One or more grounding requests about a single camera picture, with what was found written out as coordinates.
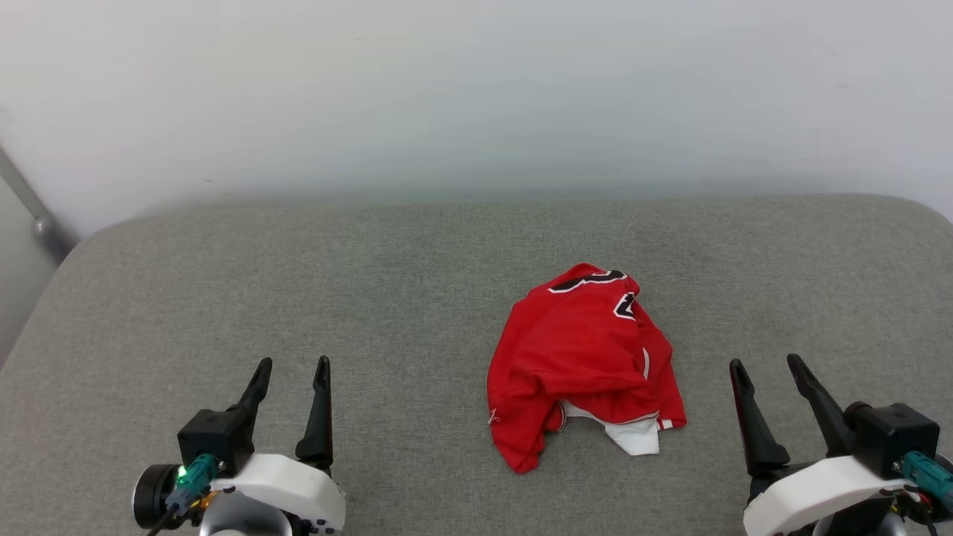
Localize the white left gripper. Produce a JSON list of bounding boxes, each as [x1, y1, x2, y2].
[[211, 355, 347, 536]]

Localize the teal camera cable plug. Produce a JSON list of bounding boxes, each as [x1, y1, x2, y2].
[[893, 450, 953, 514], [165, 455, 220, 516]]

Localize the teal right camera cable plug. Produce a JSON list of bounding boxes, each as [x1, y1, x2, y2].
[[893, 450, 953, 514]]

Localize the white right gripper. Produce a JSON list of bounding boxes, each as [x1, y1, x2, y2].
[[729, 353, 917, 536]]

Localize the teal left camera cable plug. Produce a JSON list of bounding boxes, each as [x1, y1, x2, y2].
[[165, 455, 220, 516]]

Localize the grey metal rod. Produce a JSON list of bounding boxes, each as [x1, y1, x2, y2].
[[0, 145, 77, 263]]

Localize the red basketball jersey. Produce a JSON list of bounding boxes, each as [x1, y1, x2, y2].
[[487, 262, 687, 475]]

